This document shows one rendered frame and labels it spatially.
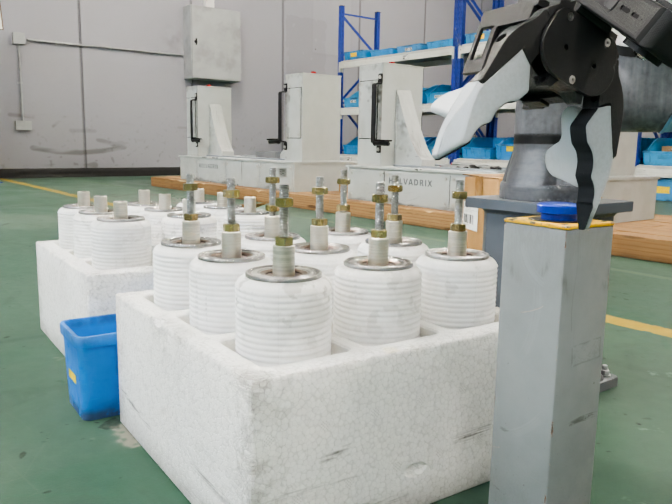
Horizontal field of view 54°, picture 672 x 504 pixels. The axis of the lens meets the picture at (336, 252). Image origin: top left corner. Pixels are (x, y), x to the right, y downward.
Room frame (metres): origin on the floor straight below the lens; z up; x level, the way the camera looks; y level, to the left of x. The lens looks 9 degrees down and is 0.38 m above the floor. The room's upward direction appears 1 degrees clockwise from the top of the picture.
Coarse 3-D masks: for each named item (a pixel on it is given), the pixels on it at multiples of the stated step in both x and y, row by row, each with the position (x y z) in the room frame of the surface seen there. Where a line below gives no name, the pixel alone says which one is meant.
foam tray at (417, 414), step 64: (128, 320) 0.81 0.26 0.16; (128, 384) 0.82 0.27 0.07; (192, 384) 0.64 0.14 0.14; (256, 384) 0.54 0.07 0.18; (320, 384) 0.58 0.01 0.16; (384, 384) 0.62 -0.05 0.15; (448, 384) 0.67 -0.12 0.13; (192, 448) 0.64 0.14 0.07; (256, 448) 0.54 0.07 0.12; (320, 448) 0.58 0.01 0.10; (384, 448) 0.62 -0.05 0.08; (448, 448) 0.67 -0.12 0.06
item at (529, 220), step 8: (528, 216) 0.64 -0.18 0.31; (536, 216) 0.63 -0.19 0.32; (528, 224) 0.60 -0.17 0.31; (536, 224) 0.59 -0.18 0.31; (544, 224) 0.58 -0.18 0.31; (552, 224) 0.58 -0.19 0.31; (560, 224) 0.57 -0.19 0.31; (568, 224) 0.58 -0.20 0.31; (576, 224) 0.58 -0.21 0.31; (592, 224) 0.58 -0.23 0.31; (600, 224) 0.59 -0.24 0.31; (608, 224) 0.60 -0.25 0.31
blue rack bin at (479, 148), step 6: (480, 138) 6.70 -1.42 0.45; (486, 138) 6.76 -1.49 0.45; (492, 138) 6.82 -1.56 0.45; (498, 138) 6.78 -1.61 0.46; (504, 138) 6.72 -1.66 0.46; (468, 144) 6.59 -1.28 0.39; (474, 144) 6.64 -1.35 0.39; (480, 144) 6.70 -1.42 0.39; (486, 144) 6.75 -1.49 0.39; (492, 144) 6.81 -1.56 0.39; (462, 150) 6.52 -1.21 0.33; (468, 150) 6.46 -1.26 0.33; (474, 150) 6.40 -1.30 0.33; (480, 150) 6.34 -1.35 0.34; (486, 150) 6.29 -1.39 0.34; (492, 150) 6.27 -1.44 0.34; (462, 156) 6.53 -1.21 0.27; (468, 156) 6.46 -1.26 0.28; (474, 156) 6.41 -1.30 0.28; (480, 156) 6.35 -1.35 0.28; (486, 156) 6.29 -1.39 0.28; (492, 156) 6.28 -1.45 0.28
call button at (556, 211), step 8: (544, 208) 0.60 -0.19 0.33; (552, 208) 0.60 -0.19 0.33; (560, 208) 0.59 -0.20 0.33; (568, 208) 0.59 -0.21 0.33; (576, 208) 0.59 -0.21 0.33; (544, 216) 0.61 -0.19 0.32; (552, 216) 0.60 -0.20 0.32; (560, 216) 0.60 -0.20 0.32; (568, 216) 0.60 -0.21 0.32; (576, 216) 0.60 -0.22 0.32
